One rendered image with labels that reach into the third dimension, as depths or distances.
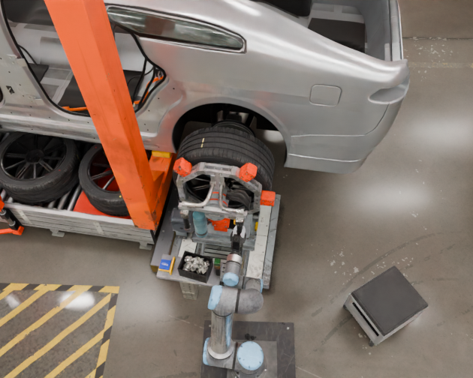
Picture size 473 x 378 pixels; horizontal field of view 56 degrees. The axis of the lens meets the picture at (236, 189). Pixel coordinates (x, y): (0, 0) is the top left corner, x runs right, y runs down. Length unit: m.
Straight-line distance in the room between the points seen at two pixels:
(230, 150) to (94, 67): 1.00
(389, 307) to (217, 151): 1.57
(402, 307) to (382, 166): 1.49
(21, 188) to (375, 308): 2.70
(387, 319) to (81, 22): 2.51
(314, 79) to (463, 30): 3.71
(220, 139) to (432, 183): 2.23
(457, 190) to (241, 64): 2.52
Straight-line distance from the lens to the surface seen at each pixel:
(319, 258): 3.66
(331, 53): 2.53
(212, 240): 3.49
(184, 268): 2.99
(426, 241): 3.98
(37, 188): 3.68
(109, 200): 3.41
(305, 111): 2.72
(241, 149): 2.72
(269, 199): 2.83
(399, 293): 3.31
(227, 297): 2.16
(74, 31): 1.98
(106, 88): 2.14
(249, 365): 2.67
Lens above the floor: 3.27
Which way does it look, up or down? 56 degrees down
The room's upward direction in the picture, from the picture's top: straight up
